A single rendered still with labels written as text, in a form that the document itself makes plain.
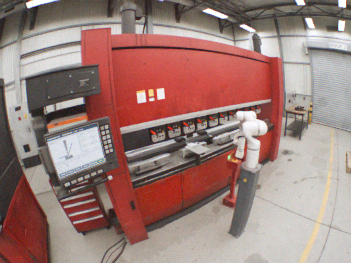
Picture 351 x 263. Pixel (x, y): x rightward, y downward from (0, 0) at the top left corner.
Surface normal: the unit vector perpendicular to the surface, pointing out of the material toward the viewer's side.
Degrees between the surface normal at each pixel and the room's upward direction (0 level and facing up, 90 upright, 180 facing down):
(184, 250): 0
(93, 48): 90
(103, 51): 90
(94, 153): 90
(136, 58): 90
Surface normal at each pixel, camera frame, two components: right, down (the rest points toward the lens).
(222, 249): -0.07, -0.95
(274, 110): -0.85, 0.22
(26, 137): 0.57, 0.20
